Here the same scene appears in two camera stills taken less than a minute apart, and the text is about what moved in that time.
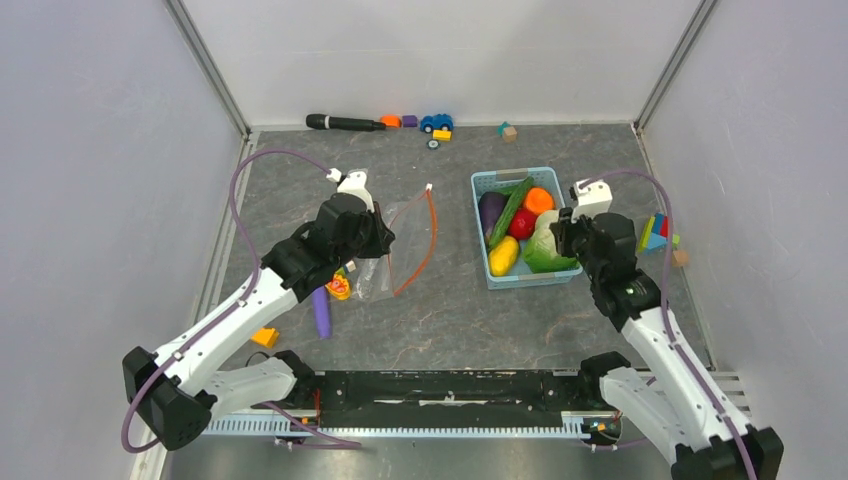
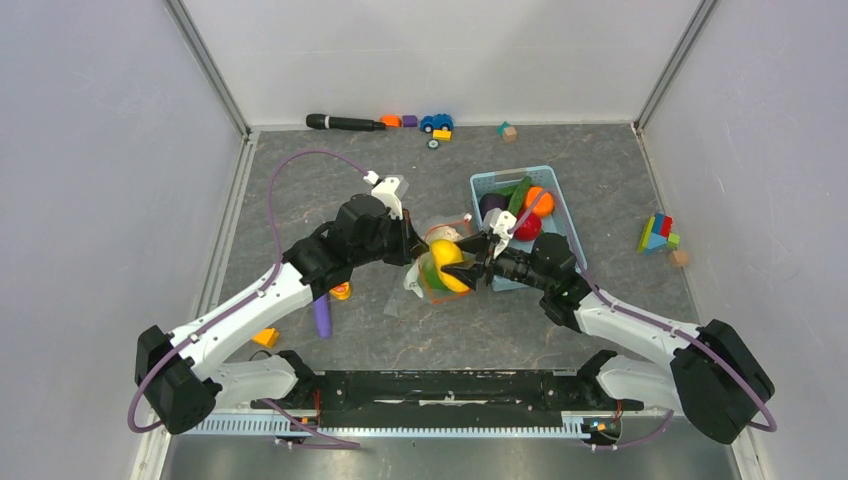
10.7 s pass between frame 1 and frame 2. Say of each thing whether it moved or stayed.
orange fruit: stayed
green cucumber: stayed
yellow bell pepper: moved
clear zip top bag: moved
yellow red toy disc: stayed
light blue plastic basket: stayed
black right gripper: moved
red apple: stayed
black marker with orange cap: stayed
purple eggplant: stayed
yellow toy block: stayed
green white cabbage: moved
